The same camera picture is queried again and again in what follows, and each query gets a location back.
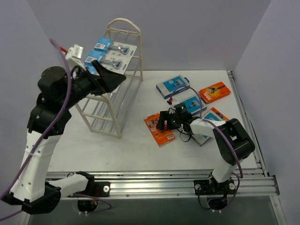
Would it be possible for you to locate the orange Gillette Fusion box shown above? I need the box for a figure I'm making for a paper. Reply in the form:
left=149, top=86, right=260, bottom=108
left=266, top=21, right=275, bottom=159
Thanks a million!
left=144, top=113, right=175, bottom=147

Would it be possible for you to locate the blue Gillette razor blister pack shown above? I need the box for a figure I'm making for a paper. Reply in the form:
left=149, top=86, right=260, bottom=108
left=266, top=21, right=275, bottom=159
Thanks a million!
left=94, top=37, right=137, bottom=57

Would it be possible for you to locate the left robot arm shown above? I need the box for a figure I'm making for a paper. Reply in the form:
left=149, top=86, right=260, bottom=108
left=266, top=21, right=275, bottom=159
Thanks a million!
left=1, top=60, right=126, bottom=215

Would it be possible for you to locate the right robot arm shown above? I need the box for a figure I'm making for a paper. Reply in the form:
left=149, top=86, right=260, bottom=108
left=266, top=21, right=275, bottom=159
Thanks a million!
left=157, top=104, right=255, bottom=194

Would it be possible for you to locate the cream metal-rod shelf rack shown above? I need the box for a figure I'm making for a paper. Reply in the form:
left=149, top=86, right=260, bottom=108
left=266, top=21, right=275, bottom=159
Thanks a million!
left=75, top=18, right=143, bottom=138

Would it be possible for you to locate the lower blue Harry's box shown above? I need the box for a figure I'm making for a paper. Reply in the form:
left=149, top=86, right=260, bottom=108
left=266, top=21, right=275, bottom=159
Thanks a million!
left=181, top=95, right=207, bottom=116

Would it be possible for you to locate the blue harry's box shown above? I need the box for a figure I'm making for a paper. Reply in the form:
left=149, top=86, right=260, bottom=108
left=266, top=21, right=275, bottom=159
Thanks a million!
left=156, top=74, right=190, bottom=99
left=189, top=109, right=227, bottom=147
left=181, top=95, right=207, bottom=116

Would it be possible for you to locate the upper blue Harry's box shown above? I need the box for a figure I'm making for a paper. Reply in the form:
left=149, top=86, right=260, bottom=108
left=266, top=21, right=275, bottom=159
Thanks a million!
left=156, top=74, right=190, bottom=99

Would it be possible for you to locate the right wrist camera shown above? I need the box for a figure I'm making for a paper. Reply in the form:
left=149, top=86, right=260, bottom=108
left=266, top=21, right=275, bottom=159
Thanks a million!
left=167, top=98, right=180, bottom=113

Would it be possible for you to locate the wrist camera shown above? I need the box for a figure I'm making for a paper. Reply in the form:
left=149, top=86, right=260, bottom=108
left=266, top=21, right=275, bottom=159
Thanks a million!
left=167, top=98, right=180, bottom=113
left=60, top=44, right=85, bottom=70

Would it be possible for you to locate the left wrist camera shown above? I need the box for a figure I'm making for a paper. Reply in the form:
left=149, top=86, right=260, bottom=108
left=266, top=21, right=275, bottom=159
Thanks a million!
left=60, top=44, right=85, bottom=70

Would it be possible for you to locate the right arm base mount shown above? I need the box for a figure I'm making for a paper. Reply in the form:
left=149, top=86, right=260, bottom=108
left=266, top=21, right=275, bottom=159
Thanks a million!
left=193, top=179, right=236, bottom=195

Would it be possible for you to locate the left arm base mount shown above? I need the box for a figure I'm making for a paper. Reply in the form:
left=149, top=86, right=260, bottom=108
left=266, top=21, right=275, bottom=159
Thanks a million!
left=76, top=181, right=111, bottom=197

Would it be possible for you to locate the aluminium rail frame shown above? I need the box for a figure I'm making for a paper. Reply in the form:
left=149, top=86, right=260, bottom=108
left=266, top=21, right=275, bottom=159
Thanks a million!
left=25, top=70, right=281, bottom=201

